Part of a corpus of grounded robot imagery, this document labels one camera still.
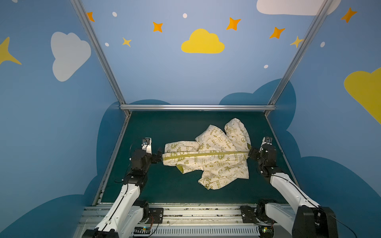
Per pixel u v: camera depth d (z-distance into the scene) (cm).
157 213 74
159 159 77
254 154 80
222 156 90
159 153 77
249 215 75
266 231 73
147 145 72
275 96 112
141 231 73
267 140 77
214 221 73
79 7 69
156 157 74
